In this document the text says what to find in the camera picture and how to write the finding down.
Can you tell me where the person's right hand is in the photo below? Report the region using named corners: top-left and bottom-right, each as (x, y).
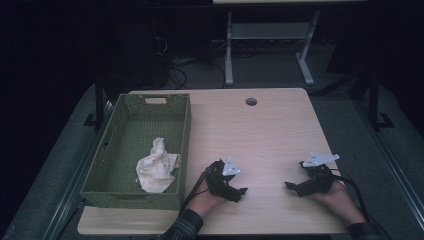
top-left (308, 181), bottom-right (366, 226)

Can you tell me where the grey metal stand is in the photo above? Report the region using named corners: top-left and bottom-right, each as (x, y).
top-left (224, 10), bottom-right (321, 87)

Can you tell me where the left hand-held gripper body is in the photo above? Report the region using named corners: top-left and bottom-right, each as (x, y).
top-left (204, 155), bottom-right (242, 198)

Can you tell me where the right hand-held gripper cable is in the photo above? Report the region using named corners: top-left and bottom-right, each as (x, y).
top-left (329, 168), bottom-right (391, 240)

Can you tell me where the tangle of floor cables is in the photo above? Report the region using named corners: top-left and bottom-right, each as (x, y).
top-left (163, 56), bottom-right (228, 90)

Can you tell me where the white cloth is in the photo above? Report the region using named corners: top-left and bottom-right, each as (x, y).
top-left (135, 137), bottom-right (182, 194)

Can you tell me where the hand-held gripper cable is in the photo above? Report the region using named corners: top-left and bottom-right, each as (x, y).
top-left (179, 165), bottom-right (215, 214)
top-left (329, 168), bottom-right (391, 240)

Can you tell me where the left hand-held gripper cable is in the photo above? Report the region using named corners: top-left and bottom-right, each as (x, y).
top-left (179, 165), bottom-right (215, 214)

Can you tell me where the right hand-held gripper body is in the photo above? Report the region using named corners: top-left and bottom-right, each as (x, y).
top-left (299, 152), bottom-right (341, 197)

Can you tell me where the person's left hand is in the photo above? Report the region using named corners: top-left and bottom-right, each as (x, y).
top-left (188, 182), bottom-right (231, 218)

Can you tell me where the black metal post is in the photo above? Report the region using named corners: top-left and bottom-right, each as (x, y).
top-left (368, 71), bottom-right (396, 131)
top-left (83, 74), bottom-right (107, 129)

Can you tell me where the green woven basket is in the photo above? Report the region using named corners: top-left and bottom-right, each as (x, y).
top-left (79, 93), bottom-right (193, 211)

